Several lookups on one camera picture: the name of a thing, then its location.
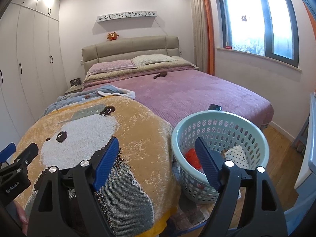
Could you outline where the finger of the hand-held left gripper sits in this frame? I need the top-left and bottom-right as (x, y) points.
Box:
(0, 143), (16, 165)
(10, 143), (39, 176)

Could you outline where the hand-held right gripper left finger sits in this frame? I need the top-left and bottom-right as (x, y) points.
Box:
(24, 136), (119, 237)

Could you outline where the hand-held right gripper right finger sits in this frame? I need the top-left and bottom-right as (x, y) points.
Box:
(195, 136), (288, 237)

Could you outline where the orange plastic bag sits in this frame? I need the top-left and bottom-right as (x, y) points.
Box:
(185, 149), (205, 171)

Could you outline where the white polka-dot packet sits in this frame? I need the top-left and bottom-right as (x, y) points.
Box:
(225, 145), (248, 168)

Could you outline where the light green plastic basket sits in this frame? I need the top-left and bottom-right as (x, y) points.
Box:
(171, 111), (270, 204)

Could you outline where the person's left hand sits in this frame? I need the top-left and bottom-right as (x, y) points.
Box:
(15, 201), (28, 229)

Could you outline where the yellow printed blanket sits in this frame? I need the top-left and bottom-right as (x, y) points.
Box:
(10, 95), (182, 235)

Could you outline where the blue quilt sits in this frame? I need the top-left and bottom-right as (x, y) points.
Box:
(39, 85), (136, 119)

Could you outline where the bed with pink sheet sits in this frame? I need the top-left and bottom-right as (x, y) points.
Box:
(83, 68), (274, 129)

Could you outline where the beige nightstand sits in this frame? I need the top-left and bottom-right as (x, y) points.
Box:
(65, 85), (83, 95)

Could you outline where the white wardrobe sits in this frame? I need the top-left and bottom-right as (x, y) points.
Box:
(0, 0), (67, 149)

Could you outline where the pink pillow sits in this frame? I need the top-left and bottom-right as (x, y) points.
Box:
(90, 59), (137, 73)

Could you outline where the beige dotted pillow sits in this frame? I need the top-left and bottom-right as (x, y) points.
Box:
(131, 54), (177, 67)

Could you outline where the beige padded headboard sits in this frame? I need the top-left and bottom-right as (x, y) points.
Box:
(81, 36), (179, 77)

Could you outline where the beige and orange curtain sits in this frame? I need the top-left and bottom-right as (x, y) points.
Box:
(189, 0), (216, 76)

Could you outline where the dark framed window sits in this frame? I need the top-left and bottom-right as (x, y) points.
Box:
(214, 0), (300, 68)

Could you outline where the white wall shelf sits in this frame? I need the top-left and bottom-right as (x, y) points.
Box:
(97, 11), (158, 23)

